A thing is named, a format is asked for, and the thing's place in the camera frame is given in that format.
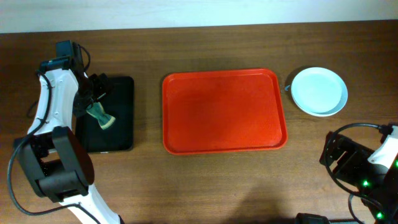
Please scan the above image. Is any yellow green sponge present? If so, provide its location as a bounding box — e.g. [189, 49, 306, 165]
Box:
[86, 102, 116, 129]

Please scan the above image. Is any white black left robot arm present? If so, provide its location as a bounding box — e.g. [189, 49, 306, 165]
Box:
[7, 40, 123, 223]

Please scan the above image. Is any red plastic tray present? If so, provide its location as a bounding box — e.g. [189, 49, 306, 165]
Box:
[162, 68, 288, 155]

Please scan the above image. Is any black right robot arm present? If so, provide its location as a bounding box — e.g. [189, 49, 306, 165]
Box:
[319, 123, 397, 223]

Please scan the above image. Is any black rectangular water tray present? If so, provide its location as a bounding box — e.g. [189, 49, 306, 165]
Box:
[75, 77, 134, 153]

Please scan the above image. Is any light blue plate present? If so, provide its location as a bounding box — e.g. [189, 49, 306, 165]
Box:
[290, 67, 348, 117]

